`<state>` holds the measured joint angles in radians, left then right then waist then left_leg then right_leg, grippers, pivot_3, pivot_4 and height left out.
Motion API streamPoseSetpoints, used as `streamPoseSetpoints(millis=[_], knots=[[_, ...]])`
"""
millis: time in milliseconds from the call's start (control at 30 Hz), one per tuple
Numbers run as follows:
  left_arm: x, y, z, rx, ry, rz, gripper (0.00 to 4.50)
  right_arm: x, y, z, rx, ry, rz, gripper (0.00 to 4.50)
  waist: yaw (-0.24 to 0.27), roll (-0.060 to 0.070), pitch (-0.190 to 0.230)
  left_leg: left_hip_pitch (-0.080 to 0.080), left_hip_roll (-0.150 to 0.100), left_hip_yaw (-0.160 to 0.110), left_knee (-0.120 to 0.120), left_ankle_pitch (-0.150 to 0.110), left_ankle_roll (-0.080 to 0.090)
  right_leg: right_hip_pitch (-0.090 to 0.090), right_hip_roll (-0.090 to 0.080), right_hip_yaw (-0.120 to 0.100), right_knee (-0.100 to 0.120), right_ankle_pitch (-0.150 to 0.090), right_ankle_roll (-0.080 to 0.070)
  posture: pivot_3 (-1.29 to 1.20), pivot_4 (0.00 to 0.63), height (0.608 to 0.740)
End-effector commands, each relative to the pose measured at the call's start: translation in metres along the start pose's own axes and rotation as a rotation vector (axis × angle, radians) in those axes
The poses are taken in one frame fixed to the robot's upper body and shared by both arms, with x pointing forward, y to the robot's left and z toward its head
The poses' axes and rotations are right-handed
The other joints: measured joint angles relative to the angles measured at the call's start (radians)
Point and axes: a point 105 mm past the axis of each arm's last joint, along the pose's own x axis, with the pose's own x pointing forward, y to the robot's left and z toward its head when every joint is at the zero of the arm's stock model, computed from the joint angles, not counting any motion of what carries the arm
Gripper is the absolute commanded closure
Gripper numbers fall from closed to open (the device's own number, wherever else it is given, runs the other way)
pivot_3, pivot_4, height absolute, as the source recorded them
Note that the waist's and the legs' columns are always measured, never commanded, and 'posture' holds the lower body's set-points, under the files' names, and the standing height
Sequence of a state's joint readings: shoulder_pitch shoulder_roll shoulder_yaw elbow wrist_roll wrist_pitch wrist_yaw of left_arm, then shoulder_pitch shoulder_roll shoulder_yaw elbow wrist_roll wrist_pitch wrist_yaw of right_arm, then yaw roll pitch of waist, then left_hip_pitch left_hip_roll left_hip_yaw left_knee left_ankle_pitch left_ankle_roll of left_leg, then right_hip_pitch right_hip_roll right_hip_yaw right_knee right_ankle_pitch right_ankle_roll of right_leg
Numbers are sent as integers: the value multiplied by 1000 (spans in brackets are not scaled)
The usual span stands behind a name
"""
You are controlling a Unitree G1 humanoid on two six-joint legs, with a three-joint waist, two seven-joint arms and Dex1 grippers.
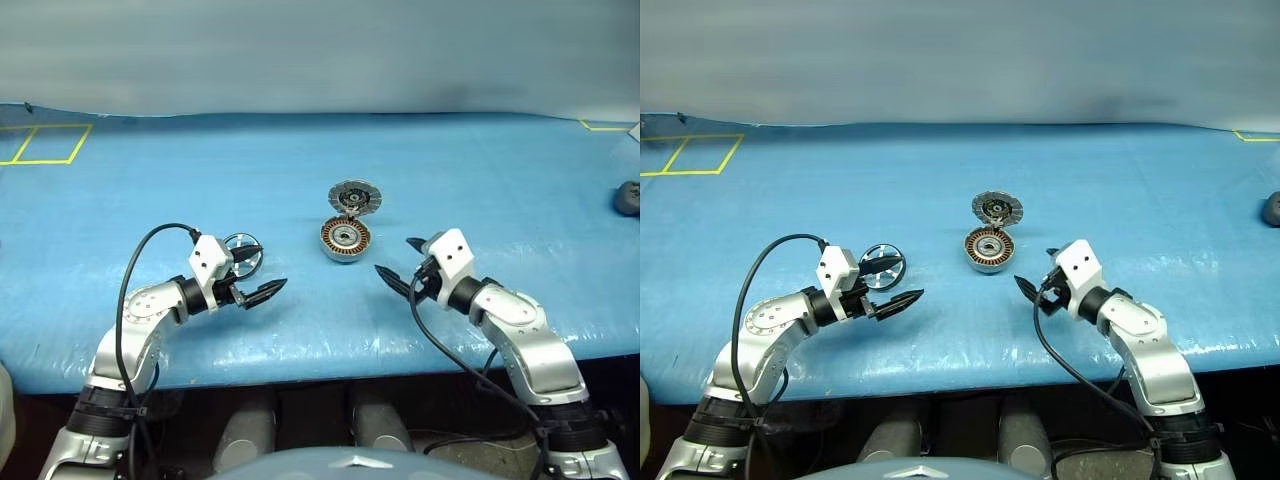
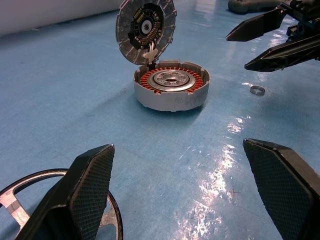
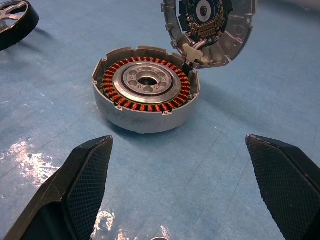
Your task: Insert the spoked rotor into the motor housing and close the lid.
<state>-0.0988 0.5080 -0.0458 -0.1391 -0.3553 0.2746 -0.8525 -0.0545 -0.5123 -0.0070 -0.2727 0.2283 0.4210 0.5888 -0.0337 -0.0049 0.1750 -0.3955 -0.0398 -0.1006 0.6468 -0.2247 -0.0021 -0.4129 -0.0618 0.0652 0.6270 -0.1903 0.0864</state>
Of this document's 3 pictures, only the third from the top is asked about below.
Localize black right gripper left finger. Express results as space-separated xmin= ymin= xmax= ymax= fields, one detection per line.
xmin=3 ymin=135 xmax=114 ymax=240

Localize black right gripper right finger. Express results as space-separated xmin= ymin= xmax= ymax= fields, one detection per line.
xmin=245 ymin=134 xmax=320 ymax=240

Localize silver motor cover circuit board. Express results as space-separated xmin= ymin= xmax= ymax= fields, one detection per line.
xmin=162 ymin=0 xmax=257 ymax=70

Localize silver motor base copper windings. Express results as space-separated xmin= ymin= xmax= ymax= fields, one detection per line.
xmin=91 ymin=45 xmax=201 ymax=135

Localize black rotor ring silver spokes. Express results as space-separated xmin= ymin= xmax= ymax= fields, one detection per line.
xmin=0 ymin=0 xmax=40 ymax=52

